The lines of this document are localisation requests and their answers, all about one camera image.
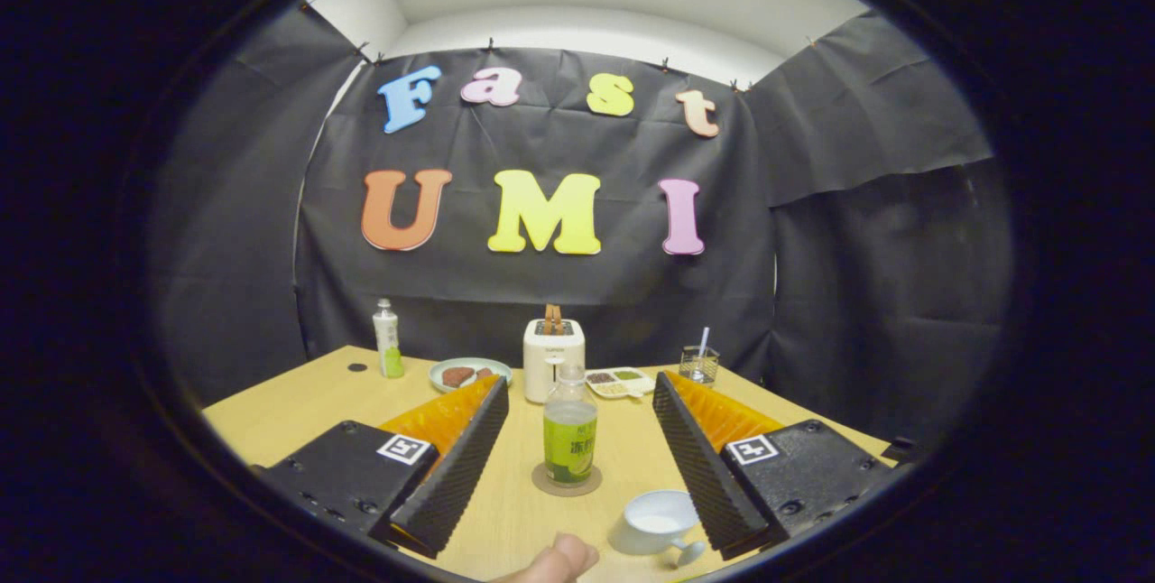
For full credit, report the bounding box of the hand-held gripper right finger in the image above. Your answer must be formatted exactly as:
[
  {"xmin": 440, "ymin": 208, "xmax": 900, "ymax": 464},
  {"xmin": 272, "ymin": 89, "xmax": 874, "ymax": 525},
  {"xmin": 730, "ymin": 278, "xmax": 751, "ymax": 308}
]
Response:
[{"xmin": 651, "ymin": 370, "xmax": 894, "ymax": 557}]

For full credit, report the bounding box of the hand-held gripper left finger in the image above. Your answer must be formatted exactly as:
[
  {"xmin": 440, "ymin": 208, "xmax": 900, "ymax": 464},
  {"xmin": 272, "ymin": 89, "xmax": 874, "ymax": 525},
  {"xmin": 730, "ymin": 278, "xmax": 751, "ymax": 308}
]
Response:
[{"xmin": 262, "ymin": 374, "xmax": 511, "ymax": 559}]

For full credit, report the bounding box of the round brown coaster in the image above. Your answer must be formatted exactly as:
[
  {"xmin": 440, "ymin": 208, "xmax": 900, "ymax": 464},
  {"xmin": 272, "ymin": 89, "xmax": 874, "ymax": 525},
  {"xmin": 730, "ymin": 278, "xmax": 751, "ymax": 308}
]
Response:
[{"xmin": 531, "ymin": 461, "xmax": 604, "ymax": 497}]

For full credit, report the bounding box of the pale blue cup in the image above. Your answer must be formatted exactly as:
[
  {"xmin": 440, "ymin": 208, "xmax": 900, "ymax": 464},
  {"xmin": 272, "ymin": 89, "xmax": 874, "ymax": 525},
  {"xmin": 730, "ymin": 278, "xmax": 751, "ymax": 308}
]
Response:
[{"xmin": 610, "ymin": 489, "xmax": 707, "ymax": 566}]

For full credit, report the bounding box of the green label juice bottle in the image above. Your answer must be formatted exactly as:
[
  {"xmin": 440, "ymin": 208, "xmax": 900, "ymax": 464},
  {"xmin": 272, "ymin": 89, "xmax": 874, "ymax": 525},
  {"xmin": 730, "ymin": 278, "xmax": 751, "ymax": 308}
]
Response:
[{"xmin": 543, "ymin": 364, "xmax": 599, "ymax": 486}]

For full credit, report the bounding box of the small white green bottle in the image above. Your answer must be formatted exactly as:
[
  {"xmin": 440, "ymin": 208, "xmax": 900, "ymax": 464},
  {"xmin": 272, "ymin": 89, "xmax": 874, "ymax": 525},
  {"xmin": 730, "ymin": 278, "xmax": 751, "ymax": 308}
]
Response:
[{"xmin": 373, "ymin": 298, "xmax": 406, "ymax": 379}]

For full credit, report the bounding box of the pale green plate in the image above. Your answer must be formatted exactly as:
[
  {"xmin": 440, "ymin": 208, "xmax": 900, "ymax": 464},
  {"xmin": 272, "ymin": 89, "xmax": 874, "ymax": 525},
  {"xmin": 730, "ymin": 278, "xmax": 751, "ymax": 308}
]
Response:
[{"xmin": 429, "ymin": 357, "xmax": 513, "ymax": 393}]

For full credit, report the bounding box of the white divided tray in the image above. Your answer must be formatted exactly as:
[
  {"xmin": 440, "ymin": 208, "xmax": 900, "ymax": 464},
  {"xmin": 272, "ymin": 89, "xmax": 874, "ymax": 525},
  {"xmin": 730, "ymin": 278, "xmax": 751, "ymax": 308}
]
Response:
[{"xmin": 585, "ymin": 366, "xmax": 657, "ymax": 400}]

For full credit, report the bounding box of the cream toaster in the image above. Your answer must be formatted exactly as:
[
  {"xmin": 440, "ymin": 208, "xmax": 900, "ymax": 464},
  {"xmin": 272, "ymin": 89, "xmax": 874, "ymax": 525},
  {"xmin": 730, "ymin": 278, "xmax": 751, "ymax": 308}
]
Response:
[{"xmin": 523, "ymin": 319, "xmax": 587, "ymax": 404}]

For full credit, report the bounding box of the wooden table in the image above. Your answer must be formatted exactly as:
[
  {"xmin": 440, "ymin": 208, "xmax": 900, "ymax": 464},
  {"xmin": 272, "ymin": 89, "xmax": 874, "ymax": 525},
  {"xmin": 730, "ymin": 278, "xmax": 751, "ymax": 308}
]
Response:
[{"xmin": 203, "ymin": 346, "xmax": 894, "ymax": 582}]

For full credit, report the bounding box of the black backdrop cloth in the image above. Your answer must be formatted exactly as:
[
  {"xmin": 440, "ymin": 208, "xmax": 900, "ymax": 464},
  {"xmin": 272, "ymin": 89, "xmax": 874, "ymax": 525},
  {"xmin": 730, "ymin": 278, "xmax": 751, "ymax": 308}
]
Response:
[{"xmin": 149, "ymin": 5, "xmax": 1013, "ymax": 449}]

